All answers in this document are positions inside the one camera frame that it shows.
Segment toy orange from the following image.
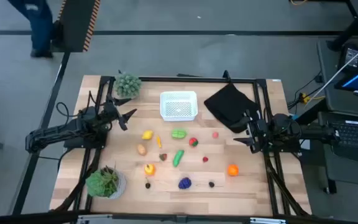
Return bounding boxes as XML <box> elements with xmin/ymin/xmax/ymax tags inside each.
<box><xmin>227</xmin><ymin>164</ymin><xmax>240</xmax><ymax>177</ymax></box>

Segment white rod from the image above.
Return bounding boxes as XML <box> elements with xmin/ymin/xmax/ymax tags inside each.
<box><xmin>303</xmin><ymin>36</ymin><xmax>358</xmax><ymax>106</ymax></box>

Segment green toy cucumber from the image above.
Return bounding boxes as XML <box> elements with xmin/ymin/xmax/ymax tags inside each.
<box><xmin>172</xmin><ymin>149</ymin><xmax>185</xmax><ymax>168</ymax></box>

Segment black rig beam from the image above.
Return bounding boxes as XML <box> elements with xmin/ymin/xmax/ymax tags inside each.
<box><xmin>0</xmin><ymin>210</ymin><xmax>358</xmax><ymax>224</ymax></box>

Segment dark green leafy potted plant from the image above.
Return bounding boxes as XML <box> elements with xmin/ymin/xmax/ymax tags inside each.
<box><xmin>85</xmin><ymin>164</ymin><xmax>127</xmax><ymax>200</ymax></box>

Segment black aluminium table frame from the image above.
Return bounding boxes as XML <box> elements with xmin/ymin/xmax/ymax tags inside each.
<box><xmin>50</xmin><ymin>70</ymin><xmax>312</xmax><ymax>218</ymax></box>

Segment black cloth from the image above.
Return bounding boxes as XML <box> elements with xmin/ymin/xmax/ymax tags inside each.
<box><xmin>203</xmin><ymin>82</ymin><xmax>262</xmax><ymax>134</ymax></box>

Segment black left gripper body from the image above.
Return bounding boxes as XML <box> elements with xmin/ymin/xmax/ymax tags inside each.
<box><xmin>103</xmin><ymin>95</ymin><xmax>129</xmax><ymax>131</ymax></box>

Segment purple toy grapes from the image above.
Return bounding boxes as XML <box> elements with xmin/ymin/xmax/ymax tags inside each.
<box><xmin>178</xmin><ymin>177</ymin><xmax>193</xmax><ymax>190</ymax></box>

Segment person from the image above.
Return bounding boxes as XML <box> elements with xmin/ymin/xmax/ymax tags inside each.
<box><xmin>7</xmin><ymin>0</ymin><xmax>55</xmax><ymax>59</ymax></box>

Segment black keyboard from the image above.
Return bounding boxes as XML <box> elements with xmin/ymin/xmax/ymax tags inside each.
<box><xmin>318</xmin><ymin>111</ymin><xmax>358</xmax><ymax>166</ymax></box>

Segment black stand leg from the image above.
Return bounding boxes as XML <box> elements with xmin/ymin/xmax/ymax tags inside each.
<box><xmin>326</xmin><ymin>0</ymin><xmax>358</xmax><ymax>52</ymax></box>

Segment black power adapter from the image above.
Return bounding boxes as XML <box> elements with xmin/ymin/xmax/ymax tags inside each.
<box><xmin>337</xmin><ymin>42</ymin><xmax>358</xmax><ymax>71</ymax></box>

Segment white plastic basket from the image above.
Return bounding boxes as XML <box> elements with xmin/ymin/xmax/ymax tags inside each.
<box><xmin>159</xmin><ymin>90</ymin><xmax>198</xmax><ymax>122</ymax></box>

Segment silver bracket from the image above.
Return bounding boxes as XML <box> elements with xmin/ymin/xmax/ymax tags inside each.
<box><xmin>76</xmin><ymin>213</ymin><xmax>114</xmax><ymax>224</ymax></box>
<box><xmin>249</xmin><ymin>217</ymin><xmax>287</xmax><ymax>224</ymax></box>

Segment pale green bushy potted plant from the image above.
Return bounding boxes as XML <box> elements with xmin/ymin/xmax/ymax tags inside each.
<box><xmin>113</xmin><ymin>72</ymin><xmax>142</xmax><ymax>100</ymax></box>

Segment black hazard striped floor mat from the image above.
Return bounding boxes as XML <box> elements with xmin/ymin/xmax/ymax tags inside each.
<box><xmin>53</xmin><ymin>0</ymin><xmax>101</xmax><ymax>53</ymax></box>

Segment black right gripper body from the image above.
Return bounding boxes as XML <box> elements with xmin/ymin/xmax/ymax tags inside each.
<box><xmin>247</xmin><ymin>109</ymin><xmax>269</xmax><ymax>154</ymax></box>

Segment yellow orange toy bell pepper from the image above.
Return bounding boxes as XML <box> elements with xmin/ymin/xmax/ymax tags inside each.
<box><xmin>144</xmin><ymin>163</ymin><xmax>157</xmax><ymax>177</ymax></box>

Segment light green toy vegetable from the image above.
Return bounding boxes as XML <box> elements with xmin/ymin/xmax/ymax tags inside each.
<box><xmin>170</xmin><ymin>128</ymin><xmax>188</xmax><ymax>140</ymax></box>

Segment yellow plug with cable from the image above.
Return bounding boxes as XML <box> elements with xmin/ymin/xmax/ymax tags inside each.
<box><xmin>300</xmin><ymin>92</ymin><xmax>326</xmax><ymax>105</ymax></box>

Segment dark grey desk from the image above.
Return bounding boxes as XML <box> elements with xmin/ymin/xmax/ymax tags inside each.
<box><xmin>317</xmin><ymin>40</ymin><xmax>358</xmax><ymax>195</ymax></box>

